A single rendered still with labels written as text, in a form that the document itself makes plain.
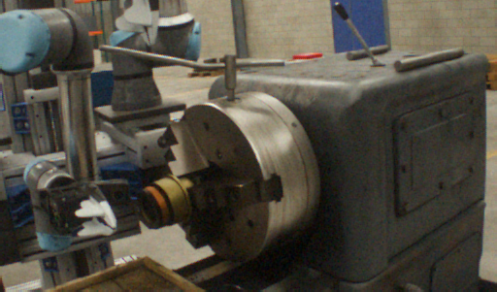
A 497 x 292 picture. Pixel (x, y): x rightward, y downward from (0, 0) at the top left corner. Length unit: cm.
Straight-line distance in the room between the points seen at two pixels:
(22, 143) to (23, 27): 69
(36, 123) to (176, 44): 46
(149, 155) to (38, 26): 53
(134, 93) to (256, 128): 64
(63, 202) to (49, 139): 69
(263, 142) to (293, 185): 9
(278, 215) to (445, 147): 47
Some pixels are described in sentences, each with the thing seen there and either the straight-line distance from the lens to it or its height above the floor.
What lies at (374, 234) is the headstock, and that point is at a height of 96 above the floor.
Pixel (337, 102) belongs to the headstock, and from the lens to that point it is 96.
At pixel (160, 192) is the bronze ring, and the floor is 111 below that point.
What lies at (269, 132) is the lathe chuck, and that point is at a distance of 93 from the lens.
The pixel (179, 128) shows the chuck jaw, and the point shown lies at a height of 119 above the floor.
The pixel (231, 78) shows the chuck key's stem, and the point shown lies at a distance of 97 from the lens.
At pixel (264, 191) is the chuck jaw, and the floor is 110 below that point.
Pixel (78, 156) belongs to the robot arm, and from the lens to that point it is 119.
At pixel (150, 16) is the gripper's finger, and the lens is 87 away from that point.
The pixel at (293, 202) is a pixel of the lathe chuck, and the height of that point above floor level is 106.
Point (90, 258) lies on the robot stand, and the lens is 170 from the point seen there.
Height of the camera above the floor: 139
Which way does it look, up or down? 11 degrees down
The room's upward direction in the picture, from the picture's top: 6 degrees counter-clockwise
